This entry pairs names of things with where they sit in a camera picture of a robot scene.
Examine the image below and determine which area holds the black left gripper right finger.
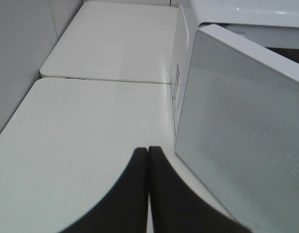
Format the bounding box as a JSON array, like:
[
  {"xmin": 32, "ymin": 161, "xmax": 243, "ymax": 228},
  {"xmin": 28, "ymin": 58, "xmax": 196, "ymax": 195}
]
[{"xmin": 148, "ymin": 146, "xmax": 250, "ymax": 233}]

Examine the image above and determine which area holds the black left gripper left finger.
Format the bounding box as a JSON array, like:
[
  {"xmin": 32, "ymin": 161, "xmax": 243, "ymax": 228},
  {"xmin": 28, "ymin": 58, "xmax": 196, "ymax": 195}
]
[{"xmin": 62, "ymin": 148, "xmax": 148, "ymax": 233}]

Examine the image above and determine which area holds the white microwave door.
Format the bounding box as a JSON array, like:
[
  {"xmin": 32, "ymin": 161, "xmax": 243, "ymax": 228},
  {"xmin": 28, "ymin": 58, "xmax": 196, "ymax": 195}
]
[{"xmin": 175, "ymin": 24, "xmax": 299, "ymax": 233}]

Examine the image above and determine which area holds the white microwave oven body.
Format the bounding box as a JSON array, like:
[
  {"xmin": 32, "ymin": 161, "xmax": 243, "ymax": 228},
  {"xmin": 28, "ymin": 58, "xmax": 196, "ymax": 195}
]
[{"xmin": 168, "ymin": 0, "xmax": 299, "ymax": 136}]

